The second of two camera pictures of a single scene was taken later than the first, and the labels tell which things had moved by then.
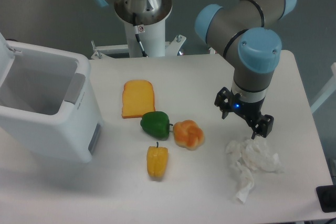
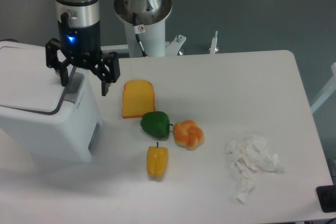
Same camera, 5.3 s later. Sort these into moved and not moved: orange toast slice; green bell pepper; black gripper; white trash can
Moved: black gripper
Not moved: white trash can; green bell pepper; orange toast slice
